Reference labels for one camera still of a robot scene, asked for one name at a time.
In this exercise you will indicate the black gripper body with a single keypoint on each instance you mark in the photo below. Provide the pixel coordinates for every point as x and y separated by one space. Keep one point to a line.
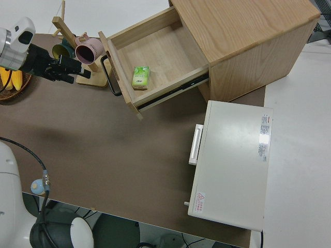
41 60

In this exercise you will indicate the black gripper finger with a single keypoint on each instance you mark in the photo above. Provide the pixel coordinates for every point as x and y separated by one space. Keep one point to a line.
63 77
71 65

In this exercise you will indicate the light wooden drawer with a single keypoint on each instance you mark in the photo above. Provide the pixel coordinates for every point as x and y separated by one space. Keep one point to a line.
160 51

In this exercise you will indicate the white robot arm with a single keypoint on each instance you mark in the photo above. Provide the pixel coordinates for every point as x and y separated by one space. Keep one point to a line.
10 180

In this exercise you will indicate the dark blue mug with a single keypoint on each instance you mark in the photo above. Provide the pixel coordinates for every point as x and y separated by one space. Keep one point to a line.
58 50

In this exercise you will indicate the wooden mug tree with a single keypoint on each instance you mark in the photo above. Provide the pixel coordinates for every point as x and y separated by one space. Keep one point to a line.
90 81

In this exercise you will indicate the pink mug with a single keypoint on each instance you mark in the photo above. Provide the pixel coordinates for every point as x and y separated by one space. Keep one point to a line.
93 47

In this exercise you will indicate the brown wicker basket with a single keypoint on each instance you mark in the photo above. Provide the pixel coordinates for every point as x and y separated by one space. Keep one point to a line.
15 94

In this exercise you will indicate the small green box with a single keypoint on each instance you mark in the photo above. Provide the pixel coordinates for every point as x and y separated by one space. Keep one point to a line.
141 77

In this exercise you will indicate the brown table mat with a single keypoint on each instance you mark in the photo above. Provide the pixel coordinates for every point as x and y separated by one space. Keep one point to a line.
103 142

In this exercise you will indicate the small blue bell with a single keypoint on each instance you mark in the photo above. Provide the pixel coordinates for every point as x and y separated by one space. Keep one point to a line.
38 187

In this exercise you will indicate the light wooden cabinet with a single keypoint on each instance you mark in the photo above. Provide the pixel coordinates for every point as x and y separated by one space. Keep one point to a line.
245 31

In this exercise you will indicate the cream toaster oven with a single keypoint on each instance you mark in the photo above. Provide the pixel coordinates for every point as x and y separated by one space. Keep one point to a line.
232 168

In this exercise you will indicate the dark mesh panel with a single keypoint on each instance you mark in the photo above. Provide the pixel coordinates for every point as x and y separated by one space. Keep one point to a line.
323 15

